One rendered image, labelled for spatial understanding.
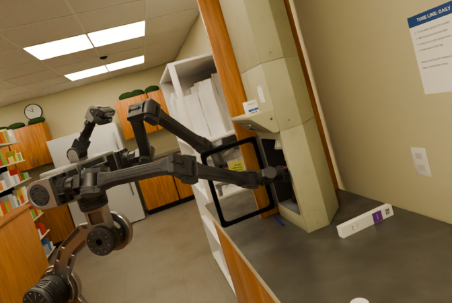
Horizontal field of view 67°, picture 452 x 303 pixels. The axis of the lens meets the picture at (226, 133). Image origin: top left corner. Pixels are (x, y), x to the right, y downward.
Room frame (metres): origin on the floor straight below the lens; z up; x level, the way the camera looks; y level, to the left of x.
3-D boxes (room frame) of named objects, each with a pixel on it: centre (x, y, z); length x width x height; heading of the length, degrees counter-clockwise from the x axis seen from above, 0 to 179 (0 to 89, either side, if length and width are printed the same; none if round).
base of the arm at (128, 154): (1.85, 0.53, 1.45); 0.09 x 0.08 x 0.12; 165
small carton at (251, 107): (1.57, -0.14, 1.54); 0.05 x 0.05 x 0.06; 14
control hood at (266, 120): (1.61, -0.13, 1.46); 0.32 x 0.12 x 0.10; 13
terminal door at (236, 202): (1.73, 0.01, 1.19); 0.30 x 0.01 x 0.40; 105
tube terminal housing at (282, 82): (1.66, -0.31, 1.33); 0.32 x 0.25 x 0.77; 13
